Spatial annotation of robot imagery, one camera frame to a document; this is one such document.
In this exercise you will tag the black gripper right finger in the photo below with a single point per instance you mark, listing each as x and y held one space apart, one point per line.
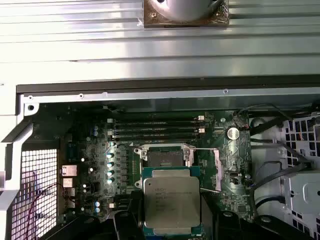
225 227

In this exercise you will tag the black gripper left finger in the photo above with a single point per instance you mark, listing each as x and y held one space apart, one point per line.
125 225

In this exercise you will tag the metal locking lever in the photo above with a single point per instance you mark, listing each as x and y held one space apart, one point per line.
210 191
127 144

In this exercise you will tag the silver CPU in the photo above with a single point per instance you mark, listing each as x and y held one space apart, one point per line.
171 200

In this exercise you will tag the CPU socket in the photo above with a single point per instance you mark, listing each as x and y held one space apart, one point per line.
162 156

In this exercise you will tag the RAM slot black clips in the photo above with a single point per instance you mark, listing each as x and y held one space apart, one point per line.
155 137
155 125

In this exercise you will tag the green motherboard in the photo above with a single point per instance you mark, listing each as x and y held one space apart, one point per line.
235 197

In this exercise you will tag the silver metal drive cage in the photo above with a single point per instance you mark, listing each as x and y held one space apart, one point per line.
300 190

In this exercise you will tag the round coin battery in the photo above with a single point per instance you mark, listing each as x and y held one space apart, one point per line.
233 133

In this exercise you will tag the black PC case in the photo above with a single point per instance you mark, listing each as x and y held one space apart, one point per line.
150 88

